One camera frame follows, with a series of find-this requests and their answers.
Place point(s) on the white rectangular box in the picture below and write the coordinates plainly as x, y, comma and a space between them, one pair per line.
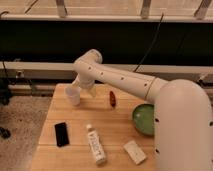
135, 152

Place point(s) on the black phone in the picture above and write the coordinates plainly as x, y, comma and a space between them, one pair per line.
61, 134

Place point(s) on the red chili pepper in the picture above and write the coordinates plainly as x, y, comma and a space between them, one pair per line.
112, 99

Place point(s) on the green bowl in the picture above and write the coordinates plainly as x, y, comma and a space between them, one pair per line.
143, 119

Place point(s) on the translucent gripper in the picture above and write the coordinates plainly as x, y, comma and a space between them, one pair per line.
90, 90

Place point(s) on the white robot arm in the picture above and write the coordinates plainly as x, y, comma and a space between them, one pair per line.
183, 116

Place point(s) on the white plastic bottle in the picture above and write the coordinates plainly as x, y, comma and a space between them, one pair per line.
95, 145

